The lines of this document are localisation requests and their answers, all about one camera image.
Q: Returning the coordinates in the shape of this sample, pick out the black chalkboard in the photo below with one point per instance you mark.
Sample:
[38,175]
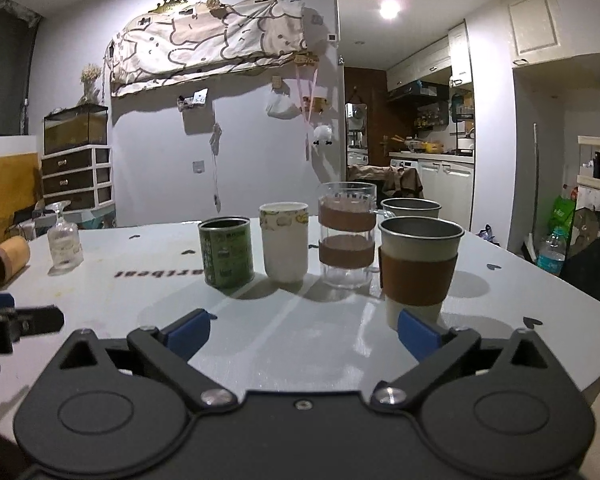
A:
[595,260]

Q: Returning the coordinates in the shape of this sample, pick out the white kitchen counter cabinet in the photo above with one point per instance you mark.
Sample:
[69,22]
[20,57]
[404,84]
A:
[447,180]

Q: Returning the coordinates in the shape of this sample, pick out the green tin can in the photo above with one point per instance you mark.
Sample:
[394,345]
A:
[227,255]

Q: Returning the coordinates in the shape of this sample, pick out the clear glass cup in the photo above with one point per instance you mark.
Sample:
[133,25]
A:
[65,245]

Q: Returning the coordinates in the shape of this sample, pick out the white pole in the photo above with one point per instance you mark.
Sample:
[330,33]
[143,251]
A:
[536,190]

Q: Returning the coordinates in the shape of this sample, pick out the printed air conditioner cover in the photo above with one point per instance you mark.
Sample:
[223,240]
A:
[205,40]

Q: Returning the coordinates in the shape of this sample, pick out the plain steel cup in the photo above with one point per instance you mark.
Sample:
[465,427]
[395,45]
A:
[410,208]

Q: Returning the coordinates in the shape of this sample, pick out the wall mirror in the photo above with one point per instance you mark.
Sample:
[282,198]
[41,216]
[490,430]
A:
[357,125]

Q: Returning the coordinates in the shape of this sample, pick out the white washing machine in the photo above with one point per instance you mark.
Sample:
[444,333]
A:
[404,165]

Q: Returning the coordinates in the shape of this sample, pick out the dried flower bunch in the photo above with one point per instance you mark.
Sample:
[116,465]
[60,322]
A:
[90,80]

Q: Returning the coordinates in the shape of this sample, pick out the white plush toy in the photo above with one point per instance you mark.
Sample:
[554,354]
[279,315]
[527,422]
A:
[323,134]

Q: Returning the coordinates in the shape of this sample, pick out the white printed paper cup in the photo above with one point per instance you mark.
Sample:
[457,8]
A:
[285,247]

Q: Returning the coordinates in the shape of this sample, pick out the gold crown ornament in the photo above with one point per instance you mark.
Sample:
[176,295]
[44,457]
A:
[170,4]

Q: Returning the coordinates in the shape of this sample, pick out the glass mug with brown bands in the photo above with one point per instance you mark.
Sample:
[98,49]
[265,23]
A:
[345,252]

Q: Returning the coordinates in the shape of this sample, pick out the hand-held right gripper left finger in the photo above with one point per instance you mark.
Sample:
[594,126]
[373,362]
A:
[187,330]

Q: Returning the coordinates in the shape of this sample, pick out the glass fish tank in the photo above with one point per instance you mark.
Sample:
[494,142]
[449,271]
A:
[75,130]

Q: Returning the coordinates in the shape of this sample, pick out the round ceiling light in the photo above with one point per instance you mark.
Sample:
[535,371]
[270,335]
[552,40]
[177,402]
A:
[389,7]

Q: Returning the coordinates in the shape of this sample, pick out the chair with draped clothes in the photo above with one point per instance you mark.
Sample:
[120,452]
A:
[402,182]

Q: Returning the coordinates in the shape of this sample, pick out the dark curtain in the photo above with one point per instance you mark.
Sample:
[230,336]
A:
[2,70]

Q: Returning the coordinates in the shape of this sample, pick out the yellow board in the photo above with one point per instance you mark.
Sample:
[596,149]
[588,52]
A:
[7,190]

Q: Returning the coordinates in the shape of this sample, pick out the white drawer cabinet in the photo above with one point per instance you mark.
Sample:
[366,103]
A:
[75,175]

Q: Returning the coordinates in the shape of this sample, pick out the white hanging bag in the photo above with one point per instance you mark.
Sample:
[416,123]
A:
[281,106]

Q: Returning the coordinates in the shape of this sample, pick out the plastic water bottle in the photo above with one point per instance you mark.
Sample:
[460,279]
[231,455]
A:
[551,255]

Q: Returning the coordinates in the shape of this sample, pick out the wooden cup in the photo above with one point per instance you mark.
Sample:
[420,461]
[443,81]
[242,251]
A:
[11,257]

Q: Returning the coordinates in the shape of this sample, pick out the black range hood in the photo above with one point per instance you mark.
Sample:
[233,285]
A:
[417,91]

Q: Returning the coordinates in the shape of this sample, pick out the green bag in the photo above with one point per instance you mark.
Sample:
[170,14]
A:
[562,212]

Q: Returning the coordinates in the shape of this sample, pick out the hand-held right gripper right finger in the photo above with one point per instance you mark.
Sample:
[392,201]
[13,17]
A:
[420,332]

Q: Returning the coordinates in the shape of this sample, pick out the white upper kitchen cabinets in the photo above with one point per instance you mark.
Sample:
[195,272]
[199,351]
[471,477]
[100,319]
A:
[432,62]

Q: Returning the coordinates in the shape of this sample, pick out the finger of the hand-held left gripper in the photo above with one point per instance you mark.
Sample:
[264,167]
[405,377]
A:
[25,321]

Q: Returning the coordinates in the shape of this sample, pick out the steel cup with brown sleeve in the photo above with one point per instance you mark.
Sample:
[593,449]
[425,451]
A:
[417,275]

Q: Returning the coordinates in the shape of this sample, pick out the yellow pot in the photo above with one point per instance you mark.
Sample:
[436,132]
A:
[432,148]

